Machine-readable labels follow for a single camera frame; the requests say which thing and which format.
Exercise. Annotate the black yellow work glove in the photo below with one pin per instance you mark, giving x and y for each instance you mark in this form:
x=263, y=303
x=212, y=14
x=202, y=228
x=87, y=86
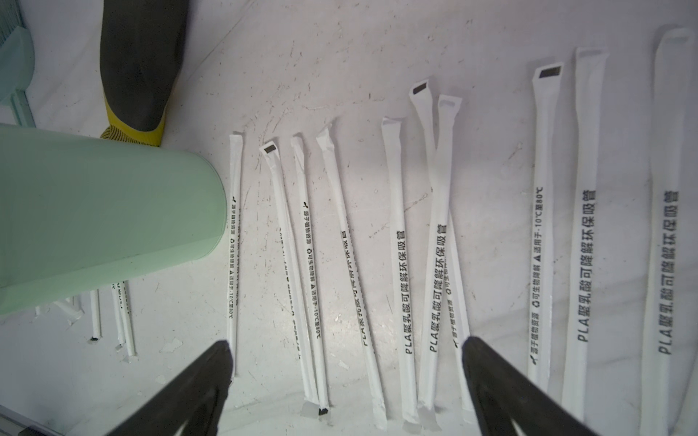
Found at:
x=141, y=55

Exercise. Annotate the straw thirteenth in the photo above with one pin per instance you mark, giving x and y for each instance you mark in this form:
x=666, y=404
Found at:
x=127, y=322

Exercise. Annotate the green storage cup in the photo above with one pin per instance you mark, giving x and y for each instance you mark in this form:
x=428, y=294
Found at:
x=78, y=213

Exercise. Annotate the straw sixteenth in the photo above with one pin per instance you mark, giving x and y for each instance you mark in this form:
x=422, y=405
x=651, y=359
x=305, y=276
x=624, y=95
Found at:
x=72, y=312

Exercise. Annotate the green hand brush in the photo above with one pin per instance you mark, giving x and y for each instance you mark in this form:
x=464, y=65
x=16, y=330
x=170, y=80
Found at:
x=17, y=63

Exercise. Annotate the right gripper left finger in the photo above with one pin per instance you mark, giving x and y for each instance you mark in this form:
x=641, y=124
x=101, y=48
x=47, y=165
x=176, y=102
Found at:
x=191, y=404

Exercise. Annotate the straw fourteenth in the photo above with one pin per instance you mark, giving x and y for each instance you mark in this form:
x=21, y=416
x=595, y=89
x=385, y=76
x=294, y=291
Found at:
x=96, y=316

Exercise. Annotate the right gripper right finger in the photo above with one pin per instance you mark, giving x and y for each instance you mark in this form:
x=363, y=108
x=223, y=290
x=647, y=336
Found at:
x=505, y=400

